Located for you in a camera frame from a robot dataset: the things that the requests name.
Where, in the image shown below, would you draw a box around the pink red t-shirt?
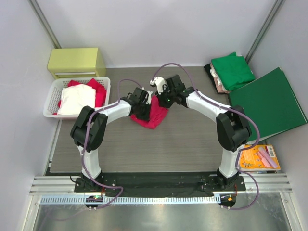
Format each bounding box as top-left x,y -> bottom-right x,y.
130,96 -> 169,129

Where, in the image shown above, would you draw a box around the black shirt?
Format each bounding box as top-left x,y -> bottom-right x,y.
204,63 -> 213,77

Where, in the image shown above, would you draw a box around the green t-shirt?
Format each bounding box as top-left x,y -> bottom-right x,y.
211,52 -> 256,91

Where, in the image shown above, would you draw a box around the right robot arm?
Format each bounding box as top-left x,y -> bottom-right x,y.
150,75 -> 251,189

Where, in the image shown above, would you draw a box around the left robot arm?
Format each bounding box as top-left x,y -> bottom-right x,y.
70,87 -> 152,192

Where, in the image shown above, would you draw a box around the red t-shirt in basket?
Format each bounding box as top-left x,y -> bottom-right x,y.
58,78 -> 106,108

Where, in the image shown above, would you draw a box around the white plastic laundry basket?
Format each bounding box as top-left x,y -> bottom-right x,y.
43,77 -> 111,119

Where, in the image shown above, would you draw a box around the yellow-green box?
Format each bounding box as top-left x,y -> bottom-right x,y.
47,48 -> 106,79

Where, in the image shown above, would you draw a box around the green binder folder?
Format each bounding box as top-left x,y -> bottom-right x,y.
229,67 -> 308,141

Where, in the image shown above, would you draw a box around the pink highlighter pens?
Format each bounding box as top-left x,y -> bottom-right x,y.
258,147 -> 279,169

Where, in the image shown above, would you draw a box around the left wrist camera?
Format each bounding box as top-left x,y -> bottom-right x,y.
142,90 -> 153,105

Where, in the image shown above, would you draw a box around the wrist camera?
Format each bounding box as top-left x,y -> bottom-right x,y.
142,90 -> 153,105
150,77 -> 168,95

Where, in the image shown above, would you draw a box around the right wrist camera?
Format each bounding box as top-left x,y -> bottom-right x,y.
150,77 -> 168,95

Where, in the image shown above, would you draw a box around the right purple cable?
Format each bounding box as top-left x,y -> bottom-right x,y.
154,62 -> 261,210

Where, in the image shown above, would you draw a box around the purple cable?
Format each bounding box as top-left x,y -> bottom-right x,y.
80,79 -> 145,209
154,62 -> 261,210

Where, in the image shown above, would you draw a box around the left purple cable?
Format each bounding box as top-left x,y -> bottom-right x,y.
80,79 -> 145,209

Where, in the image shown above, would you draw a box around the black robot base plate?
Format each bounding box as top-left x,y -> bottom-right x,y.
74,171 -> 246,198

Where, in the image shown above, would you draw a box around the slotted cable duct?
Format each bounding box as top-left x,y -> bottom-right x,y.
40,194 -> 220,205

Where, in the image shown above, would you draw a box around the aluminium frame rail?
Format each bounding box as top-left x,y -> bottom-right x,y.
29,173 -> 293,195

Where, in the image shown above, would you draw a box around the left corner aluminium post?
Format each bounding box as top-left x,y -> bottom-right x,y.
28,0 -> 61,49

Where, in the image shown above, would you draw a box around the corner aluminium post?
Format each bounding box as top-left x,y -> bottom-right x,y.
245,0 -> 286,64
28,0 -> 61,49

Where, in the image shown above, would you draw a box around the right corner aluminium post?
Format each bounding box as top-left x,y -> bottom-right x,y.
245,0 -> 286,64

